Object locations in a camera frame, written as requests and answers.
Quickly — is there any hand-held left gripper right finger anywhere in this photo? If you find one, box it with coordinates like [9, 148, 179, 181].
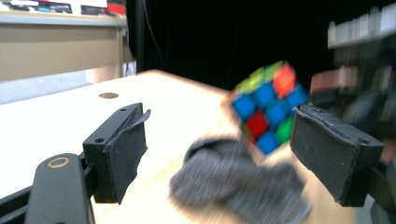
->
[289, 104, 386, 208]

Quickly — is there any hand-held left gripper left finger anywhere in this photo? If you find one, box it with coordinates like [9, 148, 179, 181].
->
[82, 102, 152, 205]

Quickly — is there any multicoloured puzzle cube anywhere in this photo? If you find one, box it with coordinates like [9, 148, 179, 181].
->
[228, 60, 311, 156]

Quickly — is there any grey knitted cloth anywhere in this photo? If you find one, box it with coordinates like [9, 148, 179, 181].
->
[168, 136, 312, 224]

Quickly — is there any dark round table grommet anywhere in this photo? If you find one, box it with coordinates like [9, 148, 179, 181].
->
[98, 91, 120, 100]

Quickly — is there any black metal stand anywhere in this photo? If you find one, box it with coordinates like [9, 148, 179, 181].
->
[134, 0, 147, 74]

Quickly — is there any beige wooden desk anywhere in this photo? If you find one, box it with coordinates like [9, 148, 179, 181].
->
[0, 10, 135, 84]

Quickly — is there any red box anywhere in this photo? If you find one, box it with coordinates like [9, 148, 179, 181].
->
[106, 1, 127, 17]

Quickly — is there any dark curtain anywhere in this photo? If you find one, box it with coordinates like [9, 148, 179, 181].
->
[125, 0, 396, 91]

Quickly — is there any black hanging cable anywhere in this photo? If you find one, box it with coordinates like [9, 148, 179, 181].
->
[145, 0, 163, 72]

